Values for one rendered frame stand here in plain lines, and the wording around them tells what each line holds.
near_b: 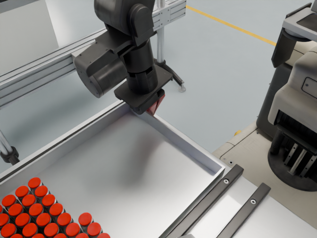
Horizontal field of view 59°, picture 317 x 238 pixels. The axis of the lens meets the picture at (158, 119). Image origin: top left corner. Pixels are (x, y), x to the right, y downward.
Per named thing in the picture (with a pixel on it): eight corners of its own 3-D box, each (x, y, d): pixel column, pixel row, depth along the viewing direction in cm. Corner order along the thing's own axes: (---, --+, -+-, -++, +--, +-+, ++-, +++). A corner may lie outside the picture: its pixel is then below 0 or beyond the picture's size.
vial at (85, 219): (88, 240, 45) (83, 228, 42) (80, 230, 46) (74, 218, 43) (99, 230, 46) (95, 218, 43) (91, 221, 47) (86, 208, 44)
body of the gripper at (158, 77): (114, 97, 55) (104, 70, 49) (151, 67, 58) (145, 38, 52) (137, 114, 52) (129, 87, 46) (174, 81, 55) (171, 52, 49)
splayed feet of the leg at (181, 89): (181, 94, 201) (182, 78, 191) (134, 64, 225) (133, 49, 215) (188, 89, 205) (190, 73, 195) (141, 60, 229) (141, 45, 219)
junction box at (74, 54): (79, 72, 144) (76, 57, 138) (74, 68, 147) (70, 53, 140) (98, 62, 150) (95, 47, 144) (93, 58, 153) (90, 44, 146)
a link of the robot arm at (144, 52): (155, 31, 44) (132, 18, 47) (122, 55, 42) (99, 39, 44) (161, 63, 49) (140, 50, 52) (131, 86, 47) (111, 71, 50)
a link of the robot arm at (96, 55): (149, 1, 38) (112, -14, 43) (80, 46, 34) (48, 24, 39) (164, 68, 47) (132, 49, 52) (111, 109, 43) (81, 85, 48)
